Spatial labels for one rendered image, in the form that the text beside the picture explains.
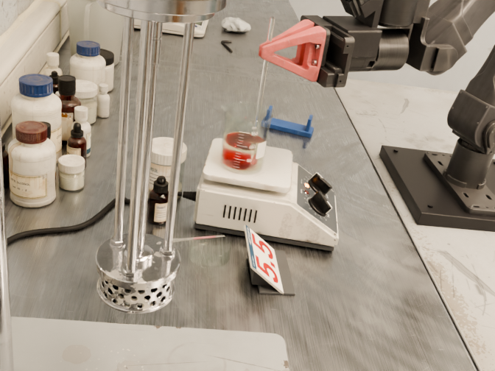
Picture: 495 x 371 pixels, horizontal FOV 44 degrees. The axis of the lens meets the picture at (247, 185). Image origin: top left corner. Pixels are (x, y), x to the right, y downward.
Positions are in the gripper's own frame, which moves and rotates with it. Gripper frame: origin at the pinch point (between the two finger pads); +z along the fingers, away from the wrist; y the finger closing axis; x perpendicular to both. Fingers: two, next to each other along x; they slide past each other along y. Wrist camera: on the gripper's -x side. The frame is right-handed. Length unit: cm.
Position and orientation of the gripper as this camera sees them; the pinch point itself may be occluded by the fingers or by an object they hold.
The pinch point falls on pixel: (266, 51)
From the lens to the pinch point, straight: 78.6
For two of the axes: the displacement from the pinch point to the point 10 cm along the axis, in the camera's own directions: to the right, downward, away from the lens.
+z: -9.2, 1.0, -3.9
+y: 3.8, 5.0, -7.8
